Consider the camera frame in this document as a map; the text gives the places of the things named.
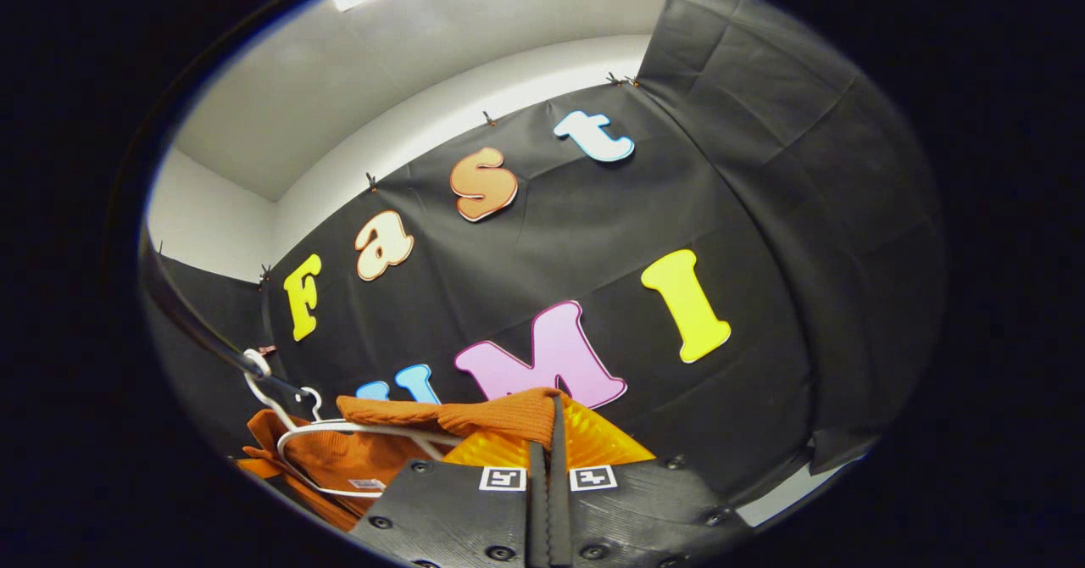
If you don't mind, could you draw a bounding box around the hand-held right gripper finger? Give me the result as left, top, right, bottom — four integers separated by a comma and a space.
549, 394, 755, 568
348, 428, 552, 568

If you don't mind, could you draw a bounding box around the orange corduroy shirt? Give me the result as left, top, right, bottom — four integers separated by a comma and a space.
236, 386, 565, 533

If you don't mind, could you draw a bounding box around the large white clothes hanger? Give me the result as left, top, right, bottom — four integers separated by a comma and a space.
242, 348, 450, 499

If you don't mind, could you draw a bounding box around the black clothes rack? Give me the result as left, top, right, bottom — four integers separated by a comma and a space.
140, 229, 312, 405

